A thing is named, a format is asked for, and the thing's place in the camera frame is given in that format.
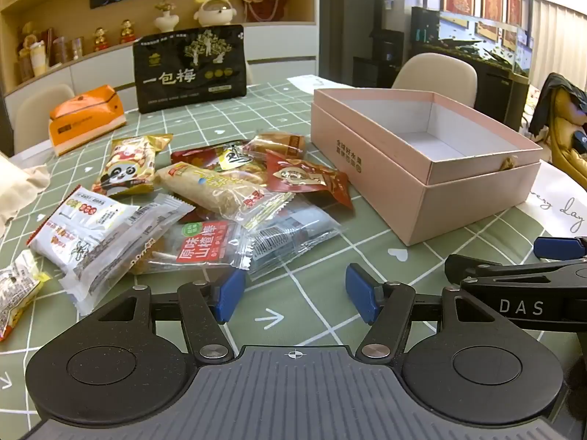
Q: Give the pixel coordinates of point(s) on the white vase with flowers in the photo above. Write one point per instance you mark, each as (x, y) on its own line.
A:
(166, 18)

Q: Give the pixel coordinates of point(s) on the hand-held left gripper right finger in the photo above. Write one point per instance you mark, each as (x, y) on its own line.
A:
(362, 293)

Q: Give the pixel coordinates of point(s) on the dark jacket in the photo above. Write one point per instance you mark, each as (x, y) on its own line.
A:
(550, 96)

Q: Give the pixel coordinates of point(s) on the white packet with red trim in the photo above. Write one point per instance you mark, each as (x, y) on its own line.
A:
(78, 220)

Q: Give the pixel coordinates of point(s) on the red label hawthorn stick packet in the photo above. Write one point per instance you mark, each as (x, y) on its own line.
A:
(197, 243)

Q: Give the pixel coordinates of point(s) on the wooden shelf cabinet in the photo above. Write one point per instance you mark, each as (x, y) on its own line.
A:
(114, 62)

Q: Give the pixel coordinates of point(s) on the yellow white cup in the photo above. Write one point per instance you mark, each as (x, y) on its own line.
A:
(39, 59)

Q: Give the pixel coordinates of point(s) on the red packet with gold label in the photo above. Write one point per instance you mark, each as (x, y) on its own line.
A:
(202, 156)

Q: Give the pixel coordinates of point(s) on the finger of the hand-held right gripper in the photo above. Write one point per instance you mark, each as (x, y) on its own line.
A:
(557, 247)
(477, 266)

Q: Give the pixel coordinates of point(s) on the black tank cabinet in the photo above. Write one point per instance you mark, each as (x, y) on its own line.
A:
(493, 96)

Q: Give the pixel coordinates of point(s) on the pink cardboard box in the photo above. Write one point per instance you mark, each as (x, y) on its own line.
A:
(440, 178)

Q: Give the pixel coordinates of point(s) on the beige chair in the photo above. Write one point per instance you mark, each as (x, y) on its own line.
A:
(41, 114)
(435, 73)

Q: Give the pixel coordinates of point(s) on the green checkered tablecloth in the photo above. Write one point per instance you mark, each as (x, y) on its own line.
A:
(321, 256)

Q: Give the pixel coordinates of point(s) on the yellow padded seat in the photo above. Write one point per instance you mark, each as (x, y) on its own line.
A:
(566, 146)

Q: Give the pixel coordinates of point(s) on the glass fish tank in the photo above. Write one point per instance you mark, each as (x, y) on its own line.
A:
(477, 43)

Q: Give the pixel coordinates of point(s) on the glass jar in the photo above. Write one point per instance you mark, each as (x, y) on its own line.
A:
(60, 50)

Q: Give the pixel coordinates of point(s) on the red cartoon snack packet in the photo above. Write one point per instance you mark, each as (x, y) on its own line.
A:
(307, 178)

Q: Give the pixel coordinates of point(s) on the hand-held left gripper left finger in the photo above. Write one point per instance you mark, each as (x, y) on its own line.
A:
(229, 295)

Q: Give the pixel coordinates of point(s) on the clear packet with barcode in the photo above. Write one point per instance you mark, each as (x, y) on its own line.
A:
(293, 233)

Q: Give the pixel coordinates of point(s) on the large black snack bag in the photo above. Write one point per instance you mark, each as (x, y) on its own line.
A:
(190, 71)

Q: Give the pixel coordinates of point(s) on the clear white striped packet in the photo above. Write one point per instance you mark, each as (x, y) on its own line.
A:
(124, 247)

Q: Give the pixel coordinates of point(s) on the white bunny doll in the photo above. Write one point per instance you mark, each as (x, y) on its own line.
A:
(213, 9)

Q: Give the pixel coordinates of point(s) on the red gold figurine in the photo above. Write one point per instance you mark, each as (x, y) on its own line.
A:
(100, 40)
(127, 32)

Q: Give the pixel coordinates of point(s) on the small yellow white packet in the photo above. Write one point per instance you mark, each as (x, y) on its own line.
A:
(16, 293)

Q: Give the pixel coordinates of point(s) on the beige cloth bag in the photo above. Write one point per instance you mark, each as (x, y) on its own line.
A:
(20, 188)

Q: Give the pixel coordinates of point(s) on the clear yellow cake packet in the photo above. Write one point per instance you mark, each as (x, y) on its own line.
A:
(215, 190)

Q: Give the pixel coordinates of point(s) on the yellow panda snack packet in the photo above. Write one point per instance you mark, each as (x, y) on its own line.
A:
(128, 165)

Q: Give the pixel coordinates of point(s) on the black water dispenser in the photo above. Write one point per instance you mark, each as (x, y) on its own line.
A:
(389, 55)

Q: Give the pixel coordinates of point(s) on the brown bread packet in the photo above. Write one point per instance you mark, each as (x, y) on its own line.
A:
(277, 143)

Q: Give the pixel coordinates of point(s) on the orange tissue pack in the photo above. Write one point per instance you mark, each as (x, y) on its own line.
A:
(85, 117)

